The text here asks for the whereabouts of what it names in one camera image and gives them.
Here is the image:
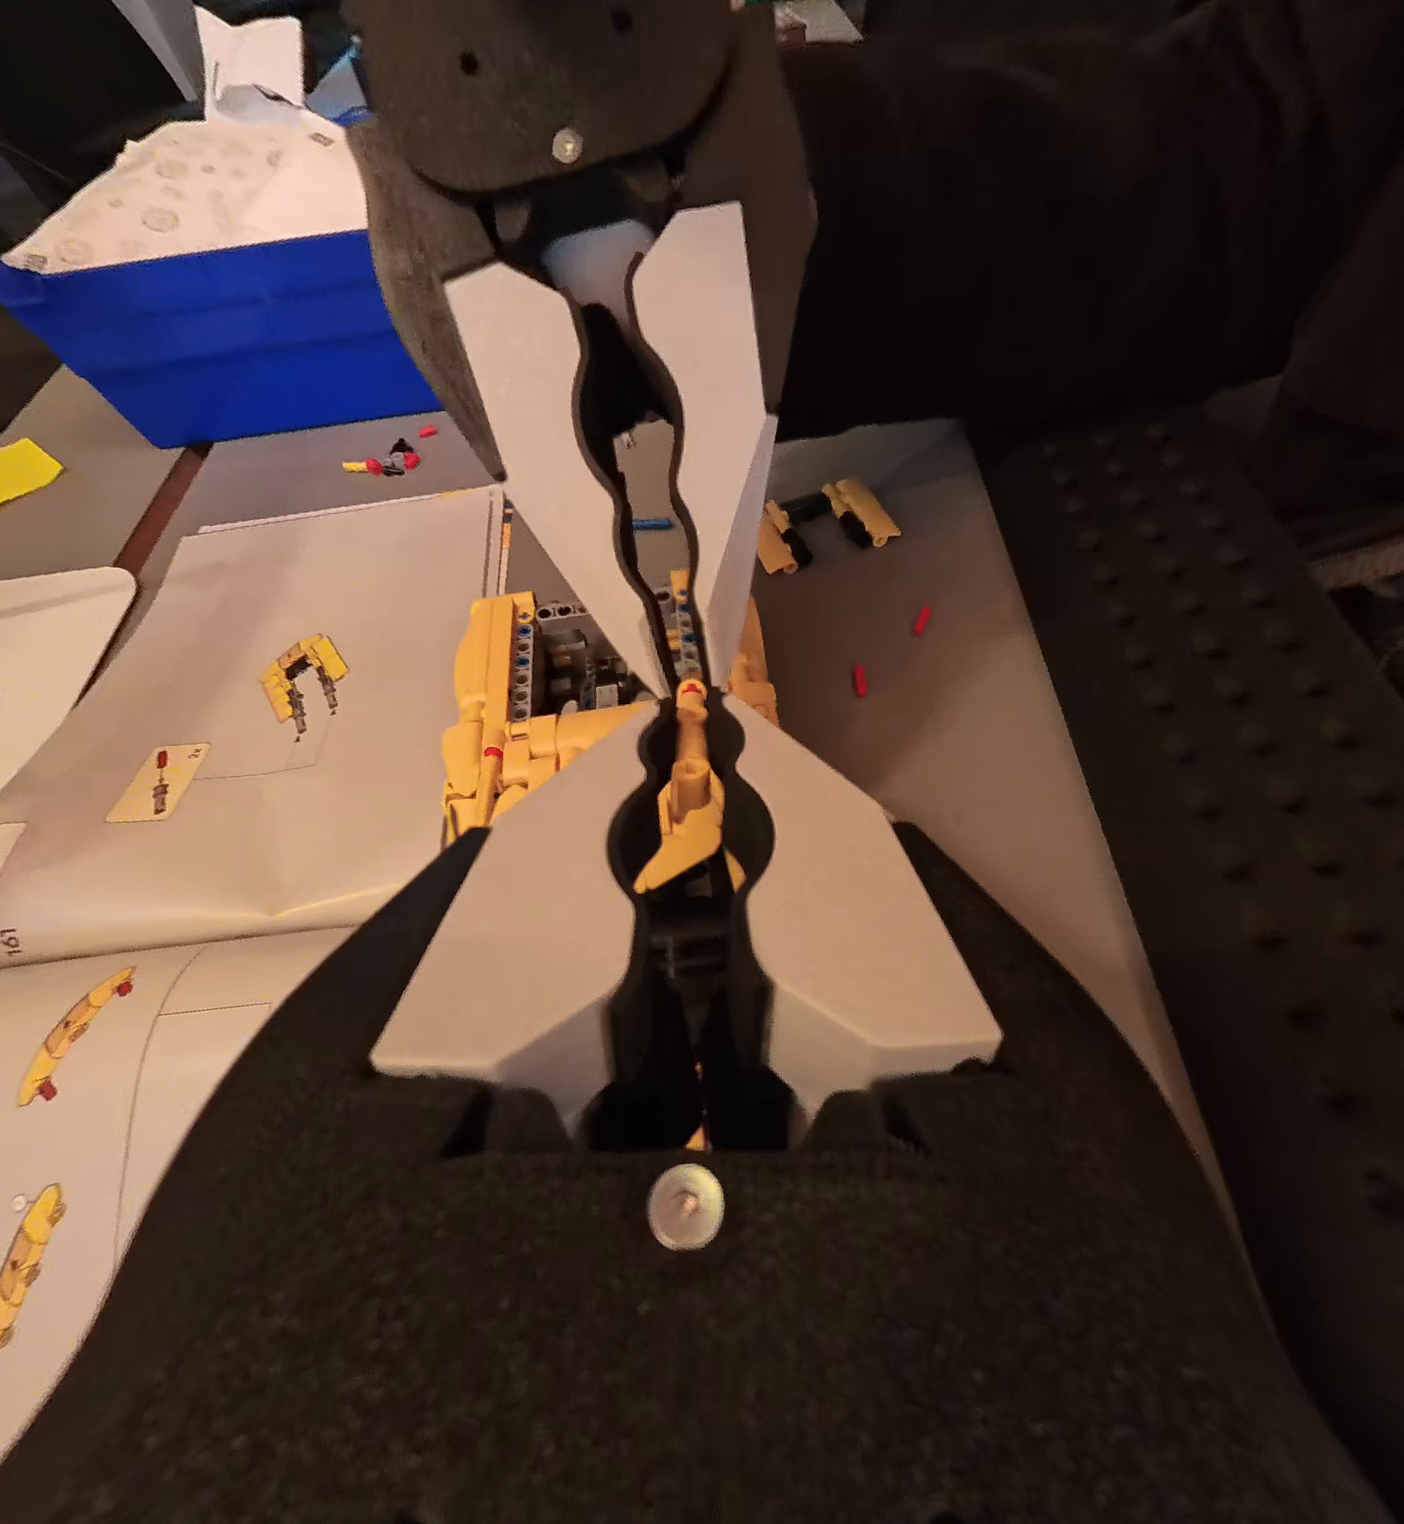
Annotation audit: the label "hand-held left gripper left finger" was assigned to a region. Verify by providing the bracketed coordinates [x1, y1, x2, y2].
[368, 701, 661, 1152]

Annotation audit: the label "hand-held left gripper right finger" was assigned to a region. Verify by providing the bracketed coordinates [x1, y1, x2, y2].
[713, 694, 1005, 1140]

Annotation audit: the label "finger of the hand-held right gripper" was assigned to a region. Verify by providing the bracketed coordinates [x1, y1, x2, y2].
[624, 201, 782, 692]
[441, 264, 673, 699]

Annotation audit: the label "yellow curved panel brick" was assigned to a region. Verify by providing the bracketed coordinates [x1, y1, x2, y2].
[633, 816, 729, 896]

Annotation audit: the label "yellow toy brick car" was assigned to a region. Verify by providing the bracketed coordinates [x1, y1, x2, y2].
[439, 570, 780, 859]

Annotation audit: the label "person's right forearm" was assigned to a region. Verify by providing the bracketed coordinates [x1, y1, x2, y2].
[772, 24, 1404, 441]

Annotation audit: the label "grey desk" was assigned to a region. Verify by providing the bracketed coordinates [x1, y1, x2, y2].
[0, 364, 1251, 1515]

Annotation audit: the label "white desk lamp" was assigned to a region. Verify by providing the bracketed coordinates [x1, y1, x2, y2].
[0, 566, 136, 834]

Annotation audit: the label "scattered small brick pins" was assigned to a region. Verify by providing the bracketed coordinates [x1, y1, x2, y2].
[342, 424, 439, 477]

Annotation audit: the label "yellow black brick assembly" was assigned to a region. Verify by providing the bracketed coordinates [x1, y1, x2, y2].
[821, 479, 902, 550]
[759, 500, 816, 576]

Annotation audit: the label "blue plastic bin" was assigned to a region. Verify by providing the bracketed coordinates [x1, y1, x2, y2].
[0, 226, 447, 452]

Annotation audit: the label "open instruction booklet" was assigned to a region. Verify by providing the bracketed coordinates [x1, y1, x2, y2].
[0, 482, 513, 1364]

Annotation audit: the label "crumpled white paper bags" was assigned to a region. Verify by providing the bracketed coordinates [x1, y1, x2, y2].
[0, 0, 372, 280]

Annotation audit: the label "black dotted mat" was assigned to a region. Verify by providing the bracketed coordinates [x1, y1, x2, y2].
[968, 411, 1404, 1524]

